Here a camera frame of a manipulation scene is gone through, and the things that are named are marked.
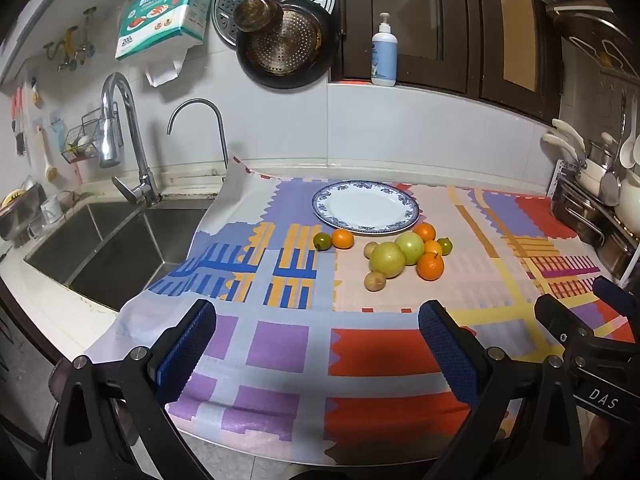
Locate yellow-green round fruit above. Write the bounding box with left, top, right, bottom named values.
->
left=369, top=242, right=407, bottom=279

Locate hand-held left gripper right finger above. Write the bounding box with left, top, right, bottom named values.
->
left=417, top=300, right=586, bottom=480

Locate white ladle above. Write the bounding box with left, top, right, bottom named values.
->
left=619, top=120, right=640, bottom=170

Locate dark wooden window frame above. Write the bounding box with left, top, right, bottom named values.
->
left=327, top=0, right=563, bottom=122

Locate blue rimmed white plate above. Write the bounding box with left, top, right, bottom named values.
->
left=312, top=180, right=421, bottom=236

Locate orange with stem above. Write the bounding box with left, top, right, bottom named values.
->
left=416, top=252, right=445, bottom=281

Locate steel dish rack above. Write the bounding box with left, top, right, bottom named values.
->
left=0, top=182, right=46, bottom=241

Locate white pot handle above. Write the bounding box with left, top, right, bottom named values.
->
left=540, top=119, right=588, bottom=162

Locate white pot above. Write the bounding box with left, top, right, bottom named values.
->
left=614, top=170, right=640, bottom=222

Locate white pump soap bottle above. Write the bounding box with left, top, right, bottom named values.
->
left=370, top=12, right=399, bottom=87

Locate black frying pan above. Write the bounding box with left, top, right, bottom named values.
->
left=235, top=0, right=336, bottom=91

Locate metal spatula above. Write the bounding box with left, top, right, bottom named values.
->
left=599, top=95, right=628, bottom=207

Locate paper towel pack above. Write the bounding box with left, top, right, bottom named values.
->
left=114, top=0, right=214, bottom=62

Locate perforated metal strainer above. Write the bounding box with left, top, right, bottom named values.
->
left=247, top=10, right=323, bottom=76

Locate green round fruit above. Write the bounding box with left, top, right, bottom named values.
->
left=395, top=231, right=426, bottom=266

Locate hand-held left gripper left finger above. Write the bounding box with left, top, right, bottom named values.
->
left=47, top=299, right=218, bottom=480

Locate steel utensil rack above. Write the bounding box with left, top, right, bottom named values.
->
left=547, top=160, right=640, bottom=281

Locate black wire basket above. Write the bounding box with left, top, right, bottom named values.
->
left=60, top=107, right=121, bottom=164

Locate small brass pot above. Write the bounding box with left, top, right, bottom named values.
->
left=233, top=0, right=283, bottom=34

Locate steel kitchen sink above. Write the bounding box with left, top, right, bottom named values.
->
left=22, top=199, right=216, bottom=313

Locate dish brush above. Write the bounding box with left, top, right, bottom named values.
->
left=37, top=125, right=57, bottom=182

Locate thin gooseneck faucet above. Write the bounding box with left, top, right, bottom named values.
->
left=166, top=99, right=230, bottom=171

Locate wall water tap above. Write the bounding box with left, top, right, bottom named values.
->
left=42, top=25, right=81, bottom=72
left=75, top=7, right=98, bottom=63

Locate chrome kitchen faucet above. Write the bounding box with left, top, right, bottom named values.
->
left=98, top=72, right=162, bottom=207

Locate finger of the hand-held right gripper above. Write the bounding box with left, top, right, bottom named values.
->
left=592, top=275, right=640, bottom=322
left=534, top=294, right=640, bottom=348

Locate colourful printed tablecloth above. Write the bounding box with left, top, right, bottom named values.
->
left=82, top=155, right=640, bottom=466

